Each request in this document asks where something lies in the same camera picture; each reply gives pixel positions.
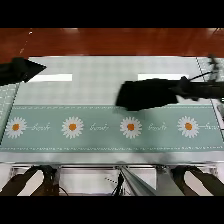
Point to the silver frame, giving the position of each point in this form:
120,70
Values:
143,186

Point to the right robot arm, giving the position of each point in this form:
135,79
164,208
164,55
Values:
203,90

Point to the black garment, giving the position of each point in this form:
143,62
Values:
143,94
18,70

